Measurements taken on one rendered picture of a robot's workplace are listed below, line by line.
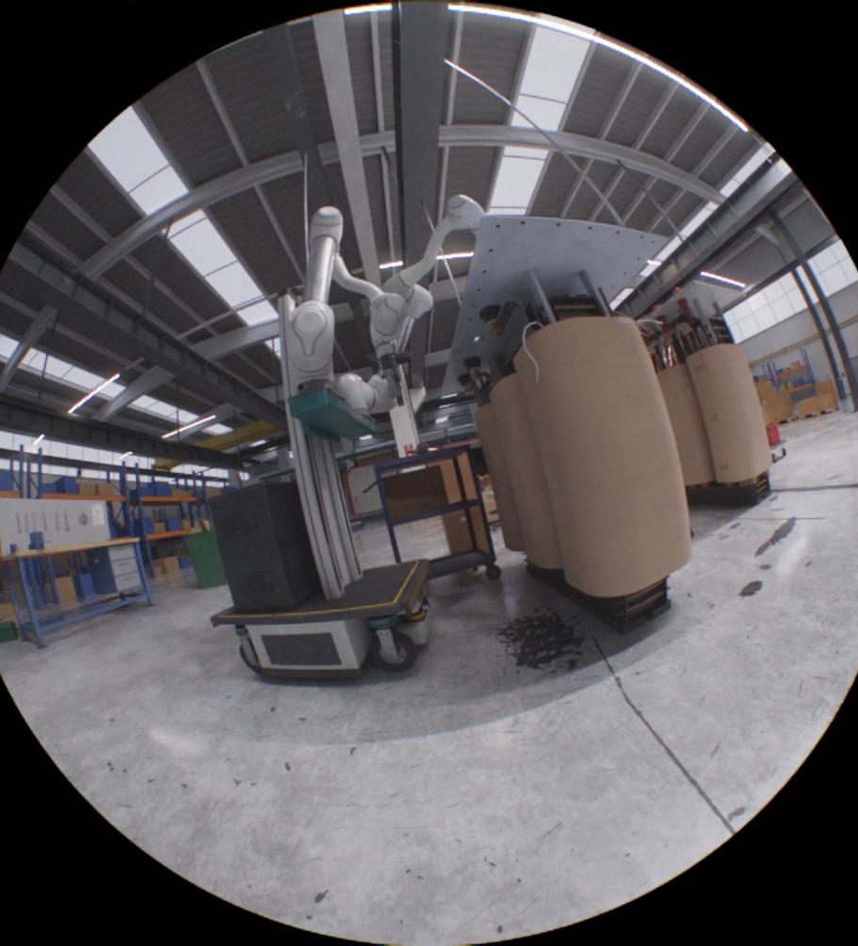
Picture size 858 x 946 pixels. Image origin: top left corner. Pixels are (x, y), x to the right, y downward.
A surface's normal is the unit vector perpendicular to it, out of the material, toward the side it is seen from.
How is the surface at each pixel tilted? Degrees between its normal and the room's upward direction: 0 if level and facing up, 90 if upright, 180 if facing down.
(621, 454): 90
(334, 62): 180
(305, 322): 96
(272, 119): 174
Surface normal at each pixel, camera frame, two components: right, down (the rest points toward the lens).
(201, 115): 0.13, 0.99
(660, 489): 0.04, -0.07
